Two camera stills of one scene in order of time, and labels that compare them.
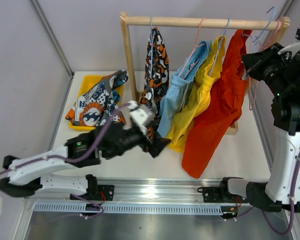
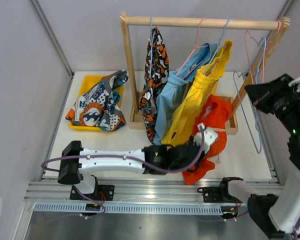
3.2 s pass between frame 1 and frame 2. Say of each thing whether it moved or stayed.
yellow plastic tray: stayed
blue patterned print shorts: stayed
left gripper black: moved
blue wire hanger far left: stayed
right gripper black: moved
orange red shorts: moved
